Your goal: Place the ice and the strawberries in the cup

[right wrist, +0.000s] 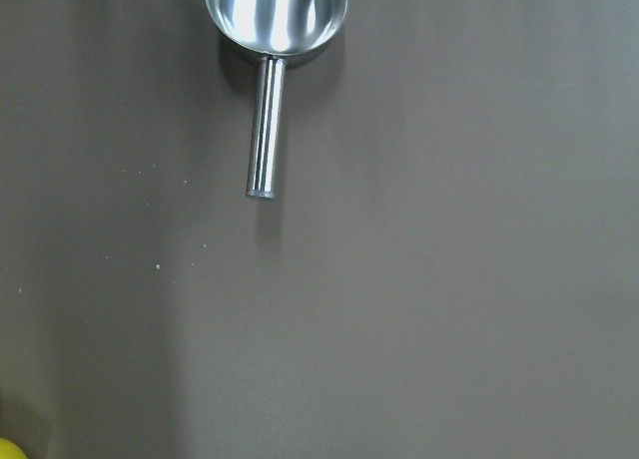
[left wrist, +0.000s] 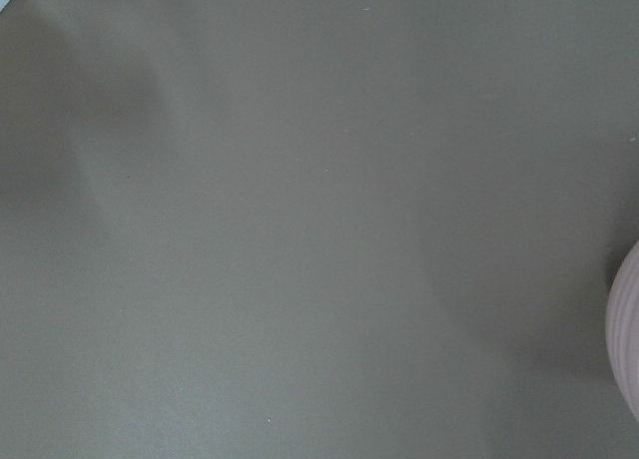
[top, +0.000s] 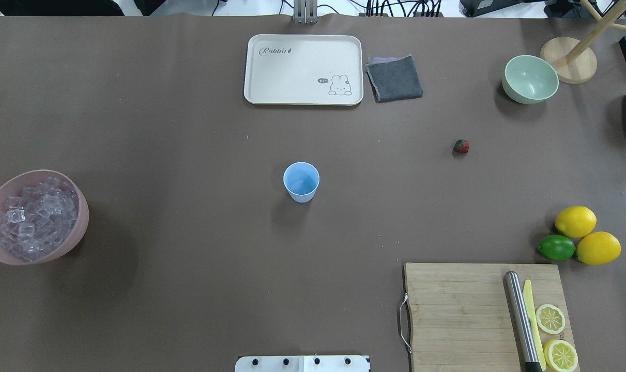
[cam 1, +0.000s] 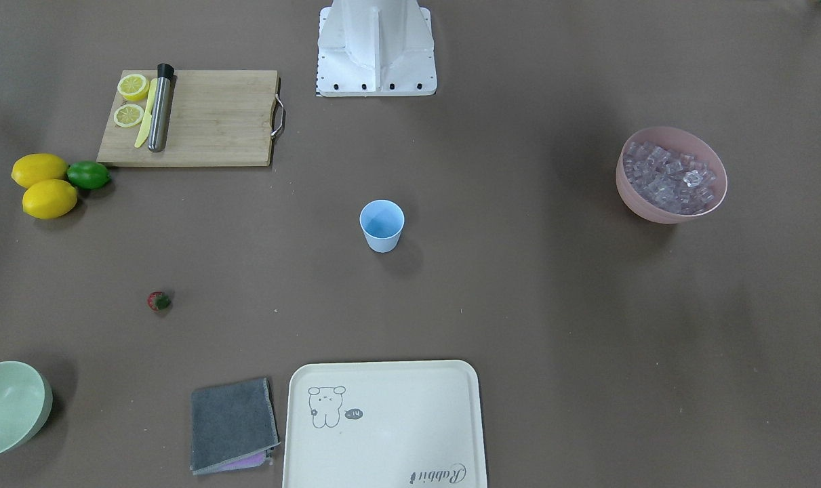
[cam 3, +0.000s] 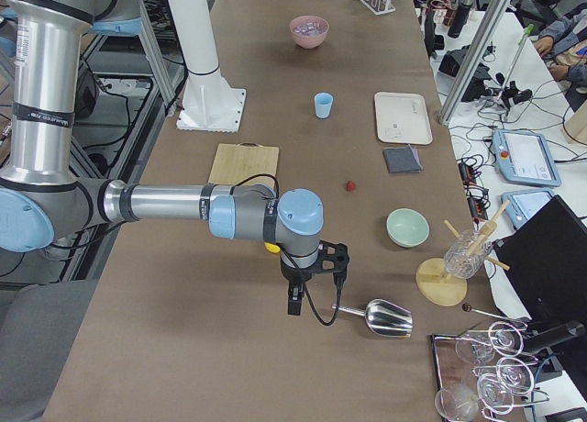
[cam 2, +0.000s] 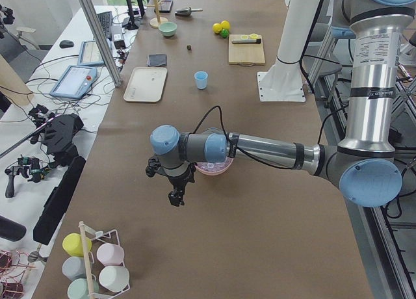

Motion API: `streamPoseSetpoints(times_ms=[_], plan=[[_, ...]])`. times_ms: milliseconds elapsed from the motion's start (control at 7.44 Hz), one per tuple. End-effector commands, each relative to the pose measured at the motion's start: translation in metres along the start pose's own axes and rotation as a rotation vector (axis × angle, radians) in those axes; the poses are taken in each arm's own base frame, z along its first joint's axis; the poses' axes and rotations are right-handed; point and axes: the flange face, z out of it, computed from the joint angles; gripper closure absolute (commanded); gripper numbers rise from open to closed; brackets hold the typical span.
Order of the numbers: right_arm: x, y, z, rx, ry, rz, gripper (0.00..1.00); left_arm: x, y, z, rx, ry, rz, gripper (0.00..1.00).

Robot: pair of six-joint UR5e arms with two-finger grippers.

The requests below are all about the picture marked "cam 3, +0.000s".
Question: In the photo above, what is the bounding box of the pink bowl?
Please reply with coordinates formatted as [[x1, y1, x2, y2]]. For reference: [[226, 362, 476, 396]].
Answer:
[[289, 16, 329, 50]]

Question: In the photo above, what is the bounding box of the wooden cup tree stand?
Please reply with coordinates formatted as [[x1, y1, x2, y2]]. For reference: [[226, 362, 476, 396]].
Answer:
[[416, 201, 510, 306]]

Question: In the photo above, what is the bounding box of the clear glass mug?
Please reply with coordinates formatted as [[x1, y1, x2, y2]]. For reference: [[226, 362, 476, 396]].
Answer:
[[444, 229, 491, 279]]

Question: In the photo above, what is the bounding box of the aluminium frame post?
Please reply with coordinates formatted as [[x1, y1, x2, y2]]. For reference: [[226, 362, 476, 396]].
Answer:
[[438, 0, 511, 126]]

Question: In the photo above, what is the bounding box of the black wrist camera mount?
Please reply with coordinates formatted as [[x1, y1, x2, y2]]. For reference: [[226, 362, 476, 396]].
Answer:
[[315, 240, 349, 277]]

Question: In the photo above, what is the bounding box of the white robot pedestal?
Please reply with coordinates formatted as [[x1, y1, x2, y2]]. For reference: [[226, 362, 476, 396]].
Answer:
[[168, 0, 247, 133]]

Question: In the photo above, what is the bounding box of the wooden cutting board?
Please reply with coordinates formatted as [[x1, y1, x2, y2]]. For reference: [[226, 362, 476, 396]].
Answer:
[[208, 143, 280, 185]]

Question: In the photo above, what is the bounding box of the blue teach pendant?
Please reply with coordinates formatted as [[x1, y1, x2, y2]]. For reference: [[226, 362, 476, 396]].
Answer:
[[501, 188, 555, 229], [493, 129, 562, 187]]

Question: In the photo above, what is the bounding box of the yellow lemon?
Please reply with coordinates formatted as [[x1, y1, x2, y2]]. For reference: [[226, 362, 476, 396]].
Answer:
[[264, 242, 281, 254]]

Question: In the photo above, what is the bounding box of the light blue plastic cup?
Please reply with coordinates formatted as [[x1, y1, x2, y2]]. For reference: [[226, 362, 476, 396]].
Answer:
[[314, 92, 334, 119]]

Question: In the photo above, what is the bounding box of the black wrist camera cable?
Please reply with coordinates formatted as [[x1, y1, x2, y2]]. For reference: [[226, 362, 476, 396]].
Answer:
[[300, 274, 346, 327]]

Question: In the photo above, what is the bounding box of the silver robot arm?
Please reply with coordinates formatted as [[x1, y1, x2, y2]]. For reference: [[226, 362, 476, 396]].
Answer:
[[1, 0, 326, 315]]

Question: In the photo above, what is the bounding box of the black laptop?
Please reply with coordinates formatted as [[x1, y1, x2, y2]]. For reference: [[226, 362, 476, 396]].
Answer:
[[494, 195, 586, 324]]

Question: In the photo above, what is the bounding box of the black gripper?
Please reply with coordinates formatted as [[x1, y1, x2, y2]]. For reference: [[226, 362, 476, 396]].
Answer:
[[281, 254, 318, 316]]

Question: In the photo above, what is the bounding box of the wine glass rack tray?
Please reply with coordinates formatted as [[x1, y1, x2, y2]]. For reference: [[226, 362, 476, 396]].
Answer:
[[430, 321, 549, 421]]

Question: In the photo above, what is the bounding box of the mint green bowl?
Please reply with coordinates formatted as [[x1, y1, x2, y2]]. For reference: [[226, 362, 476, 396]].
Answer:
[[386, 208, 430, 248]]

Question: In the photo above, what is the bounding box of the metal ice scoop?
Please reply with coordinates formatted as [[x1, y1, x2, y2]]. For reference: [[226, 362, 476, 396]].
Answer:
[[331, 299, 413, 338]]

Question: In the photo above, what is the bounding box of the red strawberry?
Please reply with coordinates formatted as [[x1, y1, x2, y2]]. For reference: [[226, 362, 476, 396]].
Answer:
[[345, 181, 357, 192]]

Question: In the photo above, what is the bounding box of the cream rabbit tray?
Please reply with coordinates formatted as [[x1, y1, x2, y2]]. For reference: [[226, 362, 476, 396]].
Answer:
[[374, 92, 433, 145]]

